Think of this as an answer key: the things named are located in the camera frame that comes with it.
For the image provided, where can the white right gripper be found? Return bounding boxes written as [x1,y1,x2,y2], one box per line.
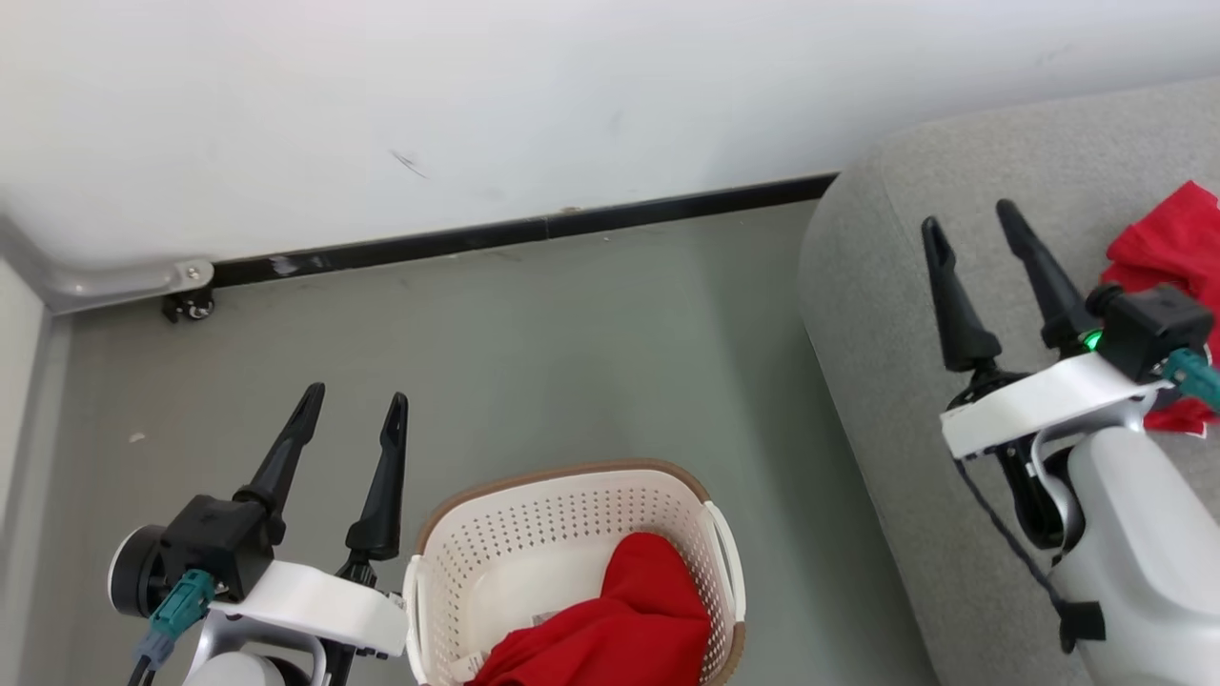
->
[921,198,1175,461]

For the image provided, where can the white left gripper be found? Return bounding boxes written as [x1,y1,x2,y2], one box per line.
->
[210,382,412,661]

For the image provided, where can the red Bulls 23 jersey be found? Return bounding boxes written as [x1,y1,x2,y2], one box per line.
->
[1104,179,1220,437]

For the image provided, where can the plain red garment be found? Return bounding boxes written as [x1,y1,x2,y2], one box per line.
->
[465,532,714,686]

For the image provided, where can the grey fabric sofa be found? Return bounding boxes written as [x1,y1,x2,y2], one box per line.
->
[798,76,1220,686]

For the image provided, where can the white perforated laundry basket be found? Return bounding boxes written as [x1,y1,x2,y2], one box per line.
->
[402,459,746,686]

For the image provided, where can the black caster wheel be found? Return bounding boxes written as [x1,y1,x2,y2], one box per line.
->
[160,289,217,325]

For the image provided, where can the black baseboard strip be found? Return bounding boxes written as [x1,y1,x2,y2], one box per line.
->
[212,171,840,290]

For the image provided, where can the teal left connector cable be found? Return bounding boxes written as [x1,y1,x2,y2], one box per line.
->
[133,570,216,686]

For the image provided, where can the teal connector cable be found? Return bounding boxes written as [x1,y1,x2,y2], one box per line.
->
[133,570,216,686]
[1163,348,1220,413]

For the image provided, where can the teal right connector cable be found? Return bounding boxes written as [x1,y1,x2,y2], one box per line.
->
[1163,348,1220,413]

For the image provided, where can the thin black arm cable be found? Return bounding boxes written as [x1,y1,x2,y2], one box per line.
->
[953,455,1108,656]

